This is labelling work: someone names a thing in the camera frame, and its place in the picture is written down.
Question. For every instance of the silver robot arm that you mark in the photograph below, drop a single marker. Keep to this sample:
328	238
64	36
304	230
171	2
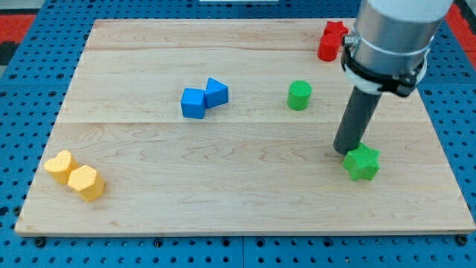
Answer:
386	49

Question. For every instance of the green star block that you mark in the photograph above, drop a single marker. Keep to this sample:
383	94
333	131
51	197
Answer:
362	162

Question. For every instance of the red star block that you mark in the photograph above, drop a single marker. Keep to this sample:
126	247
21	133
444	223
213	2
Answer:
336	28

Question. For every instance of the blue triangle block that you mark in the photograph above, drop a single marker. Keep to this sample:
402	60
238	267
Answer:
216	93

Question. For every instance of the blue cube block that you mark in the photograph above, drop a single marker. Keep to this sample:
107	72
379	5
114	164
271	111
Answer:
193	103

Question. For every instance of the wooden board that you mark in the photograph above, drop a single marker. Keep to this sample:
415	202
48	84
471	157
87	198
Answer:
251	166

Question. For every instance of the green cylinder block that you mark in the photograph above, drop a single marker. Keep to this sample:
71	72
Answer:
298	95

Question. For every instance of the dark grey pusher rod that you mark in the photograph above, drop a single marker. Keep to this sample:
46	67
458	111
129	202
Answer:
359	110

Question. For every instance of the red cylinder block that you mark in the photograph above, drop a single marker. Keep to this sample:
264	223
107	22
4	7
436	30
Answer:
329	47

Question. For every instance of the yellow hexagon block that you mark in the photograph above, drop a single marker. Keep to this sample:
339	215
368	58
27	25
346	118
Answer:
87	183

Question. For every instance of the yellow heart block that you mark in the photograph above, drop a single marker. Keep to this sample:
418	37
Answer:
61	166

